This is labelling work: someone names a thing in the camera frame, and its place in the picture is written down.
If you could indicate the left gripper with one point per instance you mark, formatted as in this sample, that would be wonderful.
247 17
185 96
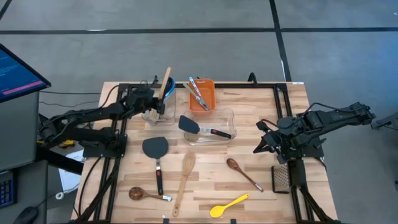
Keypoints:
141 98

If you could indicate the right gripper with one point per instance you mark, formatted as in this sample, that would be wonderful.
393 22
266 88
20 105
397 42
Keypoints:
286 137

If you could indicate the black slotted spoon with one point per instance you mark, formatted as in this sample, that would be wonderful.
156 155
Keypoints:
168 85

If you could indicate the wooden slotted spatula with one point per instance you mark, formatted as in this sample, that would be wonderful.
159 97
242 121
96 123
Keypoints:
166 79

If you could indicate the black square spatula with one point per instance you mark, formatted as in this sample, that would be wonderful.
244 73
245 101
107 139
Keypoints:
188 124

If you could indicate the reddish brown wooden spoon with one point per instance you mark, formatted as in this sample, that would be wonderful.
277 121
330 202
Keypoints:
231 163

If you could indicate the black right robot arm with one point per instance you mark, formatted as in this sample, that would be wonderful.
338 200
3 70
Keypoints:
335 116

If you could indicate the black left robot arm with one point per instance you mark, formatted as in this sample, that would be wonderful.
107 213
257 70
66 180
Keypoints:
93 115

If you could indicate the narrow clear plastic bin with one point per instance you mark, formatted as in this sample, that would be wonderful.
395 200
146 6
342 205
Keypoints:
149 119

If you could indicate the black arched table clamp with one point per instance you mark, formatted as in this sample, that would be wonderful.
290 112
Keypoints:
155 80
252 74

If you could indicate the steel box grater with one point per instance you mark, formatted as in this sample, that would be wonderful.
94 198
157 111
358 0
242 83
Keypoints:
280 179

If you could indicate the dark grey round turner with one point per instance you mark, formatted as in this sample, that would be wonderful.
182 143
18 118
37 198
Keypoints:
155 147

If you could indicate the orange plastic bin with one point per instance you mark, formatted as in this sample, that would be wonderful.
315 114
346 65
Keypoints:
210 93

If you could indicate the wide clear plastic bin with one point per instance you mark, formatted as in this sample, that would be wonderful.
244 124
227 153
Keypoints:
224 118

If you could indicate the light wooden slotted spoon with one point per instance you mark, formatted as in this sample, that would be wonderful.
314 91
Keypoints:
188 161

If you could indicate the yellow silicone spoon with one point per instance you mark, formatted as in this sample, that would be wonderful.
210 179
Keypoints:
216 211

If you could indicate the dark brown wooden spoon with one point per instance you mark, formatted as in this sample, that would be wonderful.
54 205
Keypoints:
136 193

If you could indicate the black monitor stand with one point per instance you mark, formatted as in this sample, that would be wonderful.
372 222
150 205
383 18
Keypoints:
59 160

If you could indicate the white paper sheet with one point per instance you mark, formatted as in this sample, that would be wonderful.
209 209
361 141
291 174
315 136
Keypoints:
70 180

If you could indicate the dark grey stand foot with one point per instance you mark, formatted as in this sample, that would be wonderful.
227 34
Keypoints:
385 121

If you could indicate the grey cabinet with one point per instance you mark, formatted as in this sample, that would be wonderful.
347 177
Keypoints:
18 133

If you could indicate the monitor with blue screen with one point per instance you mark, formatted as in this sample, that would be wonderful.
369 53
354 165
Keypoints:
15 74

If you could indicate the black computer mouse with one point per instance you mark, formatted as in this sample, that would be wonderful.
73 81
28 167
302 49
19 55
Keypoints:
26 216

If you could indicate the black keyboard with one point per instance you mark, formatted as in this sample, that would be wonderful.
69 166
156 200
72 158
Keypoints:
7 189

